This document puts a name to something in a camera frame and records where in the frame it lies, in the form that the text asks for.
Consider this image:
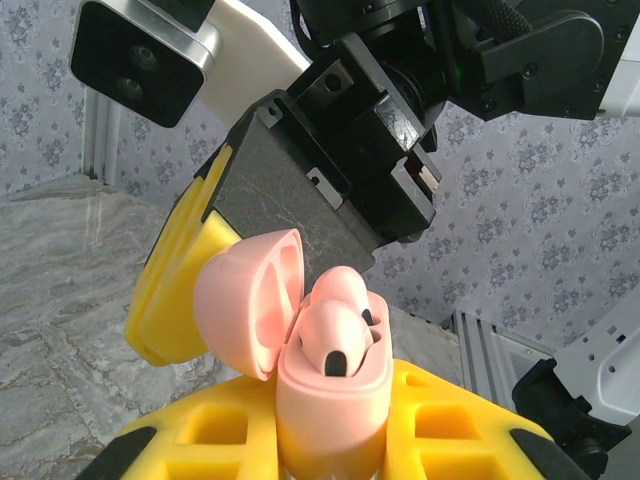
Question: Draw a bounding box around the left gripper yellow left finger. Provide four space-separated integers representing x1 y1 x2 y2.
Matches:
74 374 282 480

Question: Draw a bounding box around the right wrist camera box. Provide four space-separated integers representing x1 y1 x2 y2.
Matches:
69 0 221 129

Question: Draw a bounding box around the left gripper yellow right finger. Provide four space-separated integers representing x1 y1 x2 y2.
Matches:
385 358 592 480

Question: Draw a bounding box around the aluminium side frame rail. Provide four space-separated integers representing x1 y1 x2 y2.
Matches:
449 309 556 416

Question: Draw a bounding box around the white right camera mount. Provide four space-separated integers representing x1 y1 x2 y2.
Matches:
199 0 311 119

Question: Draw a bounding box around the aluminium corner frame post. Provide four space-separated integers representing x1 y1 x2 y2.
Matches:
82 89 121 184

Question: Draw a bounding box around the pink earbud charging case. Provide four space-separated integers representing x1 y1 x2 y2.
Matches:
192 228 395 480

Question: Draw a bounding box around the pink wireless earbud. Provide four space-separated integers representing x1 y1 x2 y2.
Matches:
292 299 375 379
309 264 372 326

